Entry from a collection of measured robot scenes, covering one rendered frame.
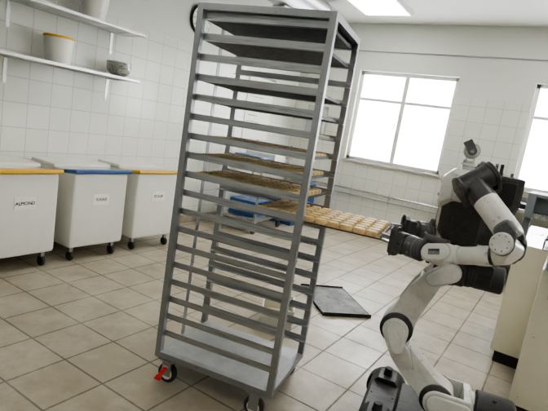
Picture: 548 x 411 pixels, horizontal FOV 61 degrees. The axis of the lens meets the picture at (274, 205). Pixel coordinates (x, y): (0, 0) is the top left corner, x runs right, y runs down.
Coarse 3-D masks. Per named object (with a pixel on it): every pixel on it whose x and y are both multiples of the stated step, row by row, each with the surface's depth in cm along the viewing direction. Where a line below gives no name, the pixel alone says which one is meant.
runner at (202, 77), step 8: (200, 80) 211; (208, 80) 210; (216, 80) 208; (224, 80) 207; (232, 80) 205; (240, 80) 204; (248, 80) 202; (256, 88) 204; (264, 88) 200; (272, 88) 199; (280, 88) 198; (288, 88) 196; (296, 88) 195; (304, 88) 194; (312, 88) 192
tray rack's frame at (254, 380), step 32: (224, 32) 228; (352, 32) 210; (192, 64) 208; (192, 96) 210; (224, 192) 261; (192, 256) 246; (160, 320) 229; (160, 352) 231; (192, 352) 235; (256, 352) 246; (288, 352) 251; (256, 384) 215
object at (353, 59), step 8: (352, 56) 226; (352, 72) 227; (352, 80) 229; (344, 96) 230; (344, 112) 231; (344, 128) 234; (336, 144) 234; (336, 152) 234; (336, 168) 236; (328, 184) 237; (328, 200) 238; (320, 232) 241; (320, 248) 242; (320, 256) 244; (312, 280) 245; (312, 288) 246; (312, 296) 246; (304, 312) 249; (304, 328) 250; (304, 344) 252
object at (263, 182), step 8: (216, 176) 219; (224, 176) 224; (232, 176) 229; (240, 176) 236; (248, 176) 240; (256, 176) 246; (256, 184) 216; (264, 184) 217; (272, 184) 222; (280, 184) 227; (288, 184) 232; (296, 184) 238; (296, 192) 207; (312, 192) 221; (320, 192) 233
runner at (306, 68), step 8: (208, 56) 208; (216, 56) 207; (224, 56) 205; (240, 64) 204; (248, 64) 202; (256, 64) 200; (264, 64) 199; (272, 64) 198; (280, 64) 196; (288, 64) 195; (296, 64) 194; (304, 64) 193; (304, 72) 193; (312, 72) 192
